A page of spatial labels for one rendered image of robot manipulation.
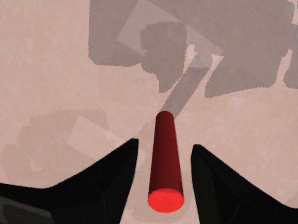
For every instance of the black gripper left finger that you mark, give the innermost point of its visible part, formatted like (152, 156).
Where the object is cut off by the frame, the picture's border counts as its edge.
(96, 195)

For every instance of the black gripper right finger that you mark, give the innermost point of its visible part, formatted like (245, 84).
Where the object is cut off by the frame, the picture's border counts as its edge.
(225, 197)

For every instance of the red peg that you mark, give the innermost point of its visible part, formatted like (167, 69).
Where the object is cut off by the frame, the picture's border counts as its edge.
(165, 185)

